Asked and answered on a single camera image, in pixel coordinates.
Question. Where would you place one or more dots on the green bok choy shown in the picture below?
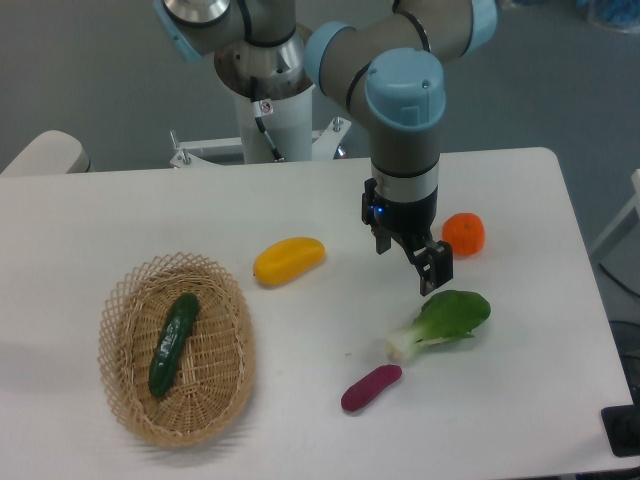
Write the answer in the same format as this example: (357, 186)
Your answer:
(446, 317)

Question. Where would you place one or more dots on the white chair back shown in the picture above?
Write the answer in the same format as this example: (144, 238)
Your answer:
(51, 153)

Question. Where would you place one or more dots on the white furniture at right edge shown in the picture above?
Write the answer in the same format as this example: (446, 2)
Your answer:
(621, 224)

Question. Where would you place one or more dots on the orange tangerine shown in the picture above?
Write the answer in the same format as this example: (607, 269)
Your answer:
(465, 233)

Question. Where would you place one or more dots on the yellow mango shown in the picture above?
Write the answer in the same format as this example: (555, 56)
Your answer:
(287, 259)

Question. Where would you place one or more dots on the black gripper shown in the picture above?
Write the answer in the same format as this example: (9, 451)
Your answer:
(409, 224)

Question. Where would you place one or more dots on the green cucumber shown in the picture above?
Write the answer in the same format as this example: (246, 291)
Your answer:
(177, 328)

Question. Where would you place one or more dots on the black table cable port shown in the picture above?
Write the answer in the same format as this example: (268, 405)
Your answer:
(621, 424)

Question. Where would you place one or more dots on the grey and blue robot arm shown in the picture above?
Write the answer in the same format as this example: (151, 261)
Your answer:
(387, 77)

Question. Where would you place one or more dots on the woven wicker basket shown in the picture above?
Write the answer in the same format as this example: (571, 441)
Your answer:
(216, 371)

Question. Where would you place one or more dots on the purple sweet potato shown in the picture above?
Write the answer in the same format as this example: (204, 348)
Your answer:
(365, 390)

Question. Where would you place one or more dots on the blue object top right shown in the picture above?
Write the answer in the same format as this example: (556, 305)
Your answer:
(618, 15)

